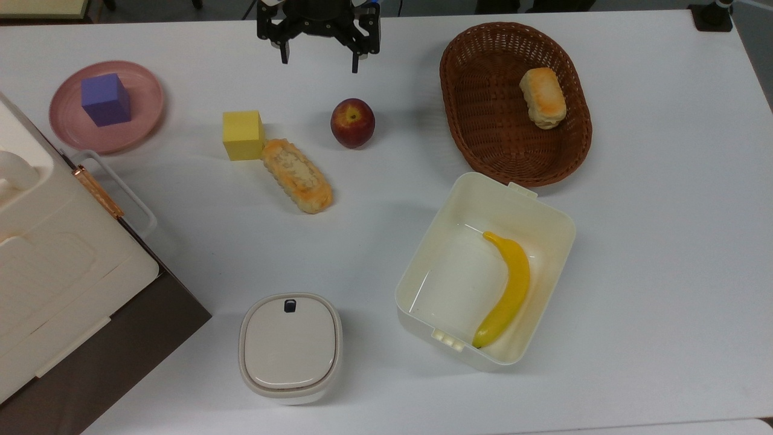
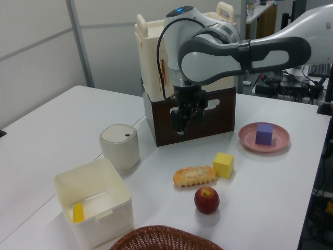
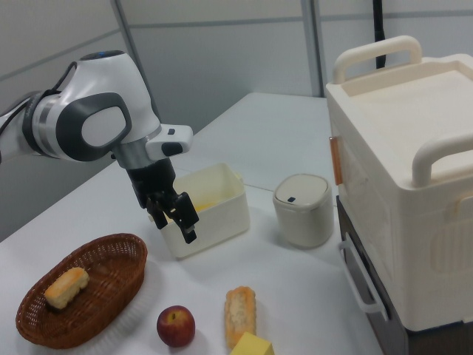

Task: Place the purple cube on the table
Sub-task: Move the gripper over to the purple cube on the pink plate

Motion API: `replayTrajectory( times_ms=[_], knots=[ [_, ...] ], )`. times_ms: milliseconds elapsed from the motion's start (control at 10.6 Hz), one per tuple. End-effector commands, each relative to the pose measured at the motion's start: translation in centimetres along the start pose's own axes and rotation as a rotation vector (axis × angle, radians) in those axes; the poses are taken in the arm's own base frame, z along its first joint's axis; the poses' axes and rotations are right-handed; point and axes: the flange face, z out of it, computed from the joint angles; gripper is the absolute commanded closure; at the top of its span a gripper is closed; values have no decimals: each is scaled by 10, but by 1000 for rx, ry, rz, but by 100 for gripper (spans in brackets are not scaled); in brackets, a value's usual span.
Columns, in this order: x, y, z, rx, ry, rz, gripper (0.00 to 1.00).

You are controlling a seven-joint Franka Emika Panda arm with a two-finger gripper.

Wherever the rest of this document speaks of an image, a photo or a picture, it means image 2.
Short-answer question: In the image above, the dark brown wooden crate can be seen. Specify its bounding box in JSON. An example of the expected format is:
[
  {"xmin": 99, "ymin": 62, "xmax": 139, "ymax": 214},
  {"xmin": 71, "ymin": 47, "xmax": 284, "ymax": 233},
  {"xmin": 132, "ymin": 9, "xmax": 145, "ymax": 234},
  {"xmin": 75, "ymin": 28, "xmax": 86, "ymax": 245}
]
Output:
[{"xmin": 143, "ymin": 86, "xmax": 236, "ymax": 147}]

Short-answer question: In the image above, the yellow cube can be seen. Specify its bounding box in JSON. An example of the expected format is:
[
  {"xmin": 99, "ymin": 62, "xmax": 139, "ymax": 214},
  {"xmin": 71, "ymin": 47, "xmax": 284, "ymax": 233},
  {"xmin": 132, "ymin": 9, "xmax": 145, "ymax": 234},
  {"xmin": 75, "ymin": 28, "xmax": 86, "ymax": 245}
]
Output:
[{"xmin": 212, "ymin": 152, "xmax": 235, "ymax": 179}]

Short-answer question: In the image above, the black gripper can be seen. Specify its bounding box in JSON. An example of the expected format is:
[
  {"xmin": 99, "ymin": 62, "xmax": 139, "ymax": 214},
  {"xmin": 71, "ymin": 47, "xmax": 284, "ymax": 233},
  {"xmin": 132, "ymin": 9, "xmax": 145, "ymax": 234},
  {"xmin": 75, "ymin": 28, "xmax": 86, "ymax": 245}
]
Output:
[{"xmin": 170, "ymin": 82, "xmax": 208, "ymax": 135}]

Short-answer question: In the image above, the black electronics with cables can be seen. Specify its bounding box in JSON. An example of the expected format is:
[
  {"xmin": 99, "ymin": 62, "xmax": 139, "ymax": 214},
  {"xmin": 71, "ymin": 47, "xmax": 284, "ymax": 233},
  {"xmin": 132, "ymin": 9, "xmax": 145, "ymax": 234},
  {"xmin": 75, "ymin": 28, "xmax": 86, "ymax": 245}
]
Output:
[{"xmin": 254, "ymin": 65, "xmax": 330, "ymax": 105}]

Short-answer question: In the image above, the black monitor stand clamp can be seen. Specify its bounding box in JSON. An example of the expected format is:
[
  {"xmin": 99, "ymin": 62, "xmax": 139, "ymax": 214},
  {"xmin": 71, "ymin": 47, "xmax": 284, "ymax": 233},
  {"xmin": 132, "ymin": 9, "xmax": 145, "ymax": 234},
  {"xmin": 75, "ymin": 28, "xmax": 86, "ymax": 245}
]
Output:
[{"xmin": 316, "ymin": 62, "xmax": 333, "ymax": 115}]

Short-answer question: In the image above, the white square plastic box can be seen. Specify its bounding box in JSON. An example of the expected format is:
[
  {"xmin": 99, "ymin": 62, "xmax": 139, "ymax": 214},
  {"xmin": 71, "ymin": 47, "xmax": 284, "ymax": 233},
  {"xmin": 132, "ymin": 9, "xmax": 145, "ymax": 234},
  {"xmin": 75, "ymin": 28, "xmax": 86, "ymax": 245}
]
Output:
[{"xmin": 54, "ymin": 158, "xmax": 134, "ymax": 249}]

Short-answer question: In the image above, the pink plate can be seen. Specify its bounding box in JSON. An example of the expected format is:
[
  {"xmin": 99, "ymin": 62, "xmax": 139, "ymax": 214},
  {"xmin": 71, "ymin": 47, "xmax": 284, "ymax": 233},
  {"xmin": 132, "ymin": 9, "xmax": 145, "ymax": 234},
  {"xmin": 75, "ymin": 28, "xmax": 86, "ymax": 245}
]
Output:
[{"xmin": 238, "ymin": 122, "xmax": 290, "ymax": 153}]

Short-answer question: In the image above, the white lidded canister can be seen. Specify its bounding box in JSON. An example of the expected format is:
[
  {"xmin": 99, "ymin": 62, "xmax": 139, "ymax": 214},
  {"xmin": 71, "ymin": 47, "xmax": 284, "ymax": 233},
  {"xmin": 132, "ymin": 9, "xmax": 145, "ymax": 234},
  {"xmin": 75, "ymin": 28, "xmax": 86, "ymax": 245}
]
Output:
[{"xmin": 99, "ymin": 124, "xmax": 140, "ymax": 171}]

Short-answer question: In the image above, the yellow banana piece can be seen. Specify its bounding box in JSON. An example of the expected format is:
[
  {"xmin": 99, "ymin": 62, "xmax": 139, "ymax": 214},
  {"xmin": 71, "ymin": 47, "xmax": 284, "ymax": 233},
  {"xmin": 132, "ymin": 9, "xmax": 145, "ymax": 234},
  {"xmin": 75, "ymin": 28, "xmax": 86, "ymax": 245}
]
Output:
[{"xmin": 72, "ymin": 202, "xmax": 85, "ymax": 223}]

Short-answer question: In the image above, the wooden cabinet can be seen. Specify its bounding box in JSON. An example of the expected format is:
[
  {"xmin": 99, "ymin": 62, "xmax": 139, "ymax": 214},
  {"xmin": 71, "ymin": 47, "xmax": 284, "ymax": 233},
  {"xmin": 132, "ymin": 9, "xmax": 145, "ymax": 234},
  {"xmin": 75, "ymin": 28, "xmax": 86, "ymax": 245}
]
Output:
[{"xmin": 246, "ymin": 3, "xmax": 277, "ymax": 40}]

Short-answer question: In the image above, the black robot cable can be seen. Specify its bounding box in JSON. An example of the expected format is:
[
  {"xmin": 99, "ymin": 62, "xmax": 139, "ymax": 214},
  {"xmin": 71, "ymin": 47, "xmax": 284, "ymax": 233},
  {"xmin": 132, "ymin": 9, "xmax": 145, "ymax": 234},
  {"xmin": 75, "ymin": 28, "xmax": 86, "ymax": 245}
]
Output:
[{"xmin": 156, "ymin": 17, "xmax": 206, "ymax": 101}]

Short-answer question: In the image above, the toy bread with orange crust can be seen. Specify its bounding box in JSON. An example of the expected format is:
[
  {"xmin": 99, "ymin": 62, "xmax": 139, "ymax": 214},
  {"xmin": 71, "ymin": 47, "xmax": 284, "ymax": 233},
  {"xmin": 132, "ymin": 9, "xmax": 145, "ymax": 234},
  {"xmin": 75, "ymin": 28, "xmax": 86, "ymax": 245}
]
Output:
[{"xmin": 173, "ymin": 165, "xmax": 217, "ymax": 188}]

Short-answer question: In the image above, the purple cube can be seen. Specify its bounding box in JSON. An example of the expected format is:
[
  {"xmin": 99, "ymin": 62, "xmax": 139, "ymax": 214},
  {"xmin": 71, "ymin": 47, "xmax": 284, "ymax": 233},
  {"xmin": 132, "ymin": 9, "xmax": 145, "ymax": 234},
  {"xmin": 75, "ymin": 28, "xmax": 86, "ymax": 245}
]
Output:
[{"xmin": 255, "ymin": 123, "xmax": 275, "ymax": 145}]

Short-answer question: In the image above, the brown wicker basket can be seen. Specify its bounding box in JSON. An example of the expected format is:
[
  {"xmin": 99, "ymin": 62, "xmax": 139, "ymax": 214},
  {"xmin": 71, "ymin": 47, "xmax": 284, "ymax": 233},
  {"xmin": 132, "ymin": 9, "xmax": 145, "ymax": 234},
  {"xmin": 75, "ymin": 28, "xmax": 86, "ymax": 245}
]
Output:
[{"xmin": 108, "ymin": 225, "xmax": 225, "ymax": 250}]

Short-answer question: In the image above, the cream plastic container with handles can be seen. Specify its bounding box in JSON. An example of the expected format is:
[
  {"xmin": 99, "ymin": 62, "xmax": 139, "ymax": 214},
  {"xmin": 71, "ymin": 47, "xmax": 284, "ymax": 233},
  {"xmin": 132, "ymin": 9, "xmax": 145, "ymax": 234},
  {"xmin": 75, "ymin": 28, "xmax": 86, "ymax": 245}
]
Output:
[{"xmin": 134, "ymin": 1, "xmax": 237, "ymax": 102}]

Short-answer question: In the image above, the red apple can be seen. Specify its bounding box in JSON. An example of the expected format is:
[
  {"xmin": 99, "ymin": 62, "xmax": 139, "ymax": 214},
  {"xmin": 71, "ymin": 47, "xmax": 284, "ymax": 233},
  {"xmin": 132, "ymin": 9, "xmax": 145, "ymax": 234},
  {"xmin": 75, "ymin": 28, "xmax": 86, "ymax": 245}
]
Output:
[{"xmin": 194, "ymin": 186, "xmax": 220, "ymax": 215}]

